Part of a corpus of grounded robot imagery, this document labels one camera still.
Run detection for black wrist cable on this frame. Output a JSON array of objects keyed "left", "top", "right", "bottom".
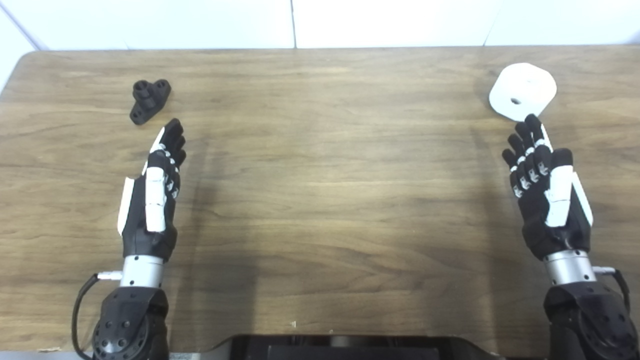
[
  {"left": 592, "top": 266, "right": 632, "bottom": 313},
  {"left": 71, "top": 270, "right": 123, "bottom": 360}
]

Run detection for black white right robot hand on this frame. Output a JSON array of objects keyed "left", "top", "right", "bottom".
[{"left": 502, "top": 114, "right": 594, "bottom": 262}]

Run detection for round white plastic piece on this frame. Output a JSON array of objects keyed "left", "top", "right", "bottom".
[{"left": 488, "top": 62, "right": 558, "bottom": 122}]

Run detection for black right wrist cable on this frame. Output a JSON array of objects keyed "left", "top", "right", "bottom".
[{"left": 592, "top": 266, "right": 632, "bottom": 313}]

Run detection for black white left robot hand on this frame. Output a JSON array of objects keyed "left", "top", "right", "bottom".
[{"left": 117, "top": 118, "right": 187, "bottom": 263}]

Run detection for black robot torso housing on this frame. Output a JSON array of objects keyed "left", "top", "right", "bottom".
[{"left": 210, "top": 334, "right": 506, "bottom": 360}]

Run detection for black plastic flanged holder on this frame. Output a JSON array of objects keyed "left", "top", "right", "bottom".
[{"left": 129, "top": 79, "right": 172, "bottom": 126}]

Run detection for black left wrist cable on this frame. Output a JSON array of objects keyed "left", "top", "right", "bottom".
[{"left": 71, "top": 270, "right": 123, "bottom": 360}]

